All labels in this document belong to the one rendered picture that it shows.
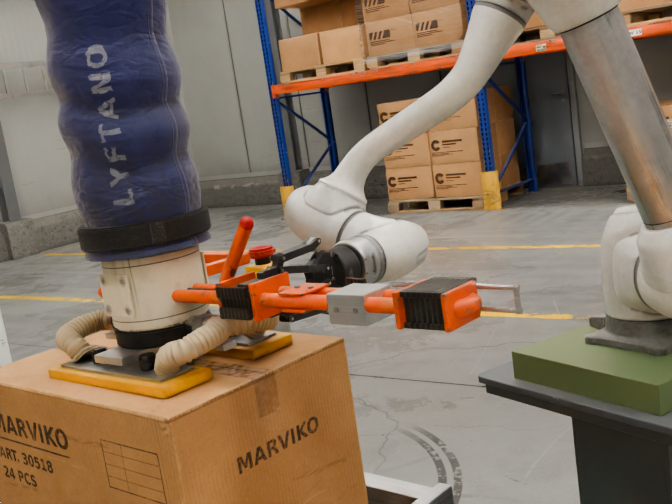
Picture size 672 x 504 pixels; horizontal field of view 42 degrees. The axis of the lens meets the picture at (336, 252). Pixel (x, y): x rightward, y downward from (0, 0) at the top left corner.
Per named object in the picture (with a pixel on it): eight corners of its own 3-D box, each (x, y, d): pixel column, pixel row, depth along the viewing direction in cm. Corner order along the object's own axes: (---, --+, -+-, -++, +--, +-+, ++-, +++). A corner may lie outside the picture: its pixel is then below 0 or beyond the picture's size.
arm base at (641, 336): (618, 319, 191) (617, 294, 190) (714, 333, 173) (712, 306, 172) (565, 340, 180) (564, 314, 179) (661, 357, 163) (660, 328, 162)
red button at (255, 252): (242, 266, 209) (240, 250, 209) (263, 259, 214) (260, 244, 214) (263, 267, 205) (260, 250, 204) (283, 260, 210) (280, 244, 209)
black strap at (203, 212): (55, 253, 151) (51, 230, 150) (161, 226, 167) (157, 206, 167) (132, 253, 136) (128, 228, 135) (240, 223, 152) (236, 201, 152)
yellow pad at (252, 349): (134, 347, 170) (129, 322, 169) (174, 332, 177) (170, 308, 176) (254, 361, 147) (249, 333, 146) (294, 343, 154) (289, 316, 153)
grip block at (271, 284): (217, 321, 136) (210, 284, 135) (261, 304, 143) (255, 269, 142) (253, 323, 130) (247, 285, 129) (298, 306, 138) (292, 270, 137)
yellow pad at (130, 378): (48, 379, 156) (42, 353, 155) (95, 362, 163) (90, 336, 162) (165, 400, 133) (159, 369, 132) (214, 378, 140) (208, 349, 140)
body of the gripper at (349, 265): (358, 242, 147) (322, 254, 140) (364, 291, 148) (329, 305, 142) (325, 242, 152) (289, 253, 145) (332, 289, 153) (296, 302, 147)
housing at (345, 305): (328, 325, 122) (323, 294, 122) (358, 311, 127) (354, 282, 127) (366, 327, 118) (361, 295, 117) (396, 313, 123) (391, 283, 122)
